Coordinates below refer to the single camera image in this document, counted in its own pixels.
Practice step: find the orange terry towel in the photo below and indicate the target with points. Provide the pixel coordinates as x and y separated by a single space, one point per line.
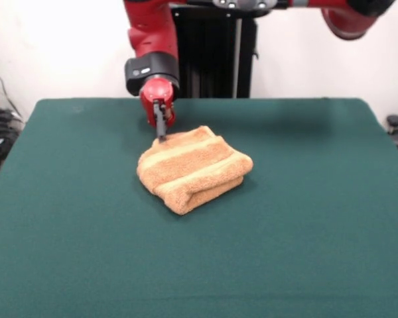
192 165

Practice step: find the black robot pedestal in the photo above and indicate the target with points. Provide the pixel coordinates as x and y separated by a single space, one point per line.
212 56

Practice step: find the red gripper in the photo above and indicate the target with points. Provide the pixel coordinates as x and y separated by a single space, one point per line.
157 89

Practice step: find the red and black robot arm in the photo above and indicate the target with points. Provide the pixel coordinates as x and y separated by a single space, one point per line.
152 36

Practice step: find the dark green table cloth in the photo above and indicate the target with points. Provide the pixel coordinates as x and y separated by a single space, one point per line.
86 251

